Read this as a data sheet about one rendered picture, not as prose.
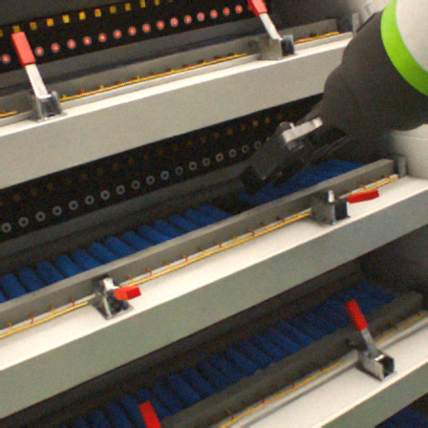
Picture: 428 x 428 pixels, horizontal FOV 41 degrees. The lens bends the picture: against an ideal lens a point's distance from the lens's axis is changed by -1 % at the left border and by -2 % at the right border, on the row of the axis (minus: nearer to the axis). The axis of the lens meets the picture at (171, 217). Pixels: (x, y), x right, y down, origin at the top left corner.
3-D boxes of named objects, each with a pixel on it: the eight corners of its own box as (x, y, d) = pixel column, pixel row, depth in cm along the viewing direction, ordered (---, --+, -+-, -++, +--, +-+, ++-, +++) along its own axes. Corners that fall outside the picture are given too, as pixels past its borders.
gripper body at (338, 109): (397, 36, 49) (339, 87, 58) (326, 54, 46) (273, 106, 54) (438, 111, 48) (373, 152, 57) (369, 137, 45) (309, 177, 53)
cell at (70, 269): (71, 267, 64) (91, 286, 59) (55, 272, 64) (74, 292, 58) (67, 252, 64) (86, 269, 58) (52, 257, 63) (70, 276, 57)
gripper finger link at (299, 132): (355, 120, 51) (317, 130, 48) (318, 145, 55) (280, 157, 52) (343, 96, 51) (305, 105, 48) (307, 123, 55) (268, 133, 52)
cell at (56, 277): (53, 273, 63) (72, 293, 58) (38, 279, 63) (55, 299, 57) (50, 258, 63) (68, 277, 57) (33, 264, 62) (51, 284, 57)
